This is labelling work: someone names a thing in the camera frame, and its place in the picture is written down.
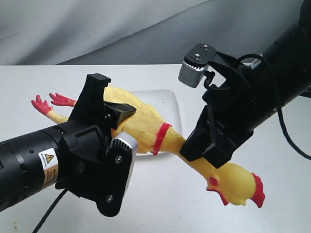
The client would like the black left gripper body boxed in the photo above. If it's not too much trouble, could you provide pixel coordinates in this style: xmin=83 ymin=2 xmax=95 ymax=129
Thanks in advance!
xmin=55 ymin=74 xmax=115 ymax=203

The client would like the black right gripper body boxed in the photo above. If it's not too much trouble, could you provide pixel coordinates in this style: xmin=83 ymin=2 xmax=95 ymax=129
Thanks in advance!
xmin=196 ymin=52 xmax=255 ymax=146

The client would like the yellow rubber chicken toy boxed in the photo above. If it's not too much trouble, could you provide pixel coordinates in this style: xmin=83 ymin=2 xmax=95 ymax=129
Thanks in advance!
xmin=31 ymin=86 xmax=265 ymax=215

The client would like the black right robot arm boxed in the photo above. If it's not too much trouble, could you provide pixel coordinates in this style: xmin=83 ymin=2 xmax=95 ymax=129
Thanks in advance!
xmin=178 ymin=0 xmax=311 ymax=168

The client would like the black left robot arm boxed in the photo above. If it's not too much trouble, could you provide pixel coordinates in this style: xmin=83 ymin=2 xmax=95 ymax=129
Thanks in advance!
xmin=0 ymin=73 xmax=138 ymax=217

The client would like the grey backdrop cloth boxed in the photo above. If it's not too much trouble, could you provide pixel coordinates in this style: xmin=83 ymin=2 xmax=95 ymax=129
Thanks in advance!
xmin=0 ymin=0 xmax=302 ymax=65

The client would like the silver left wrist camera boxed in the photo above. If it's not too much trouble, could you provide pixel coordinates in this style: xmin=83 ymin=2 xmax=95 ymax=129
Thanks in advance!
xmin=96 ymin=132 xmax=138 ymax=217

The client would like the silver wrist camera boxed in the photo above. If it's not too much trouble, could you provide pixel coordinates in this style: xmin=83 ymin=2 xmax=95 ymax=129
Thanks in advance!
xmin=178 ymin=43 xmax=217 ymax=88
xmin=96 ymin=132 xmax=138 ymax=217

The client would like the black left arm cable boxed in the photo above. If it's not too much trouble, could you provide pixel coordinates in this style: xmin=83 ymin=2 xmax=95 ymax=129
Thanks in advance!
xmin=31 ymin=186 xmax=70 ymax=233

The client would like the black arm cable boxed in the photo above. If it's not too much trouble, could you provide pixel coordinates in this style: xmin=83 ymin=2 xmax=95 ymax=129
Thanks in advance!
xmin=237 ymin=53 xmax=311 ymax=161
xmin=31 ymin=186 xmax=70 ymax=233

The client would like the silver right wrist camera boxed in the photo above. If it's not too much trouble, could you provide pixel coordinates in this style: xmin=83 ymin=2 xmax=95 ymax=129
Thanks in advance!
xmin=178 ymin=43 xmax=217 ymax=88

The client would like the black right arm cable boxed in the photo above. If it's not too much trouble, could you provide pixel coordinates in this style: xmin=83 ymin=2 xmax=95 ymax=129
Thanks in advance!
xmin=237 ymin=53 xmax=311 ymax=161

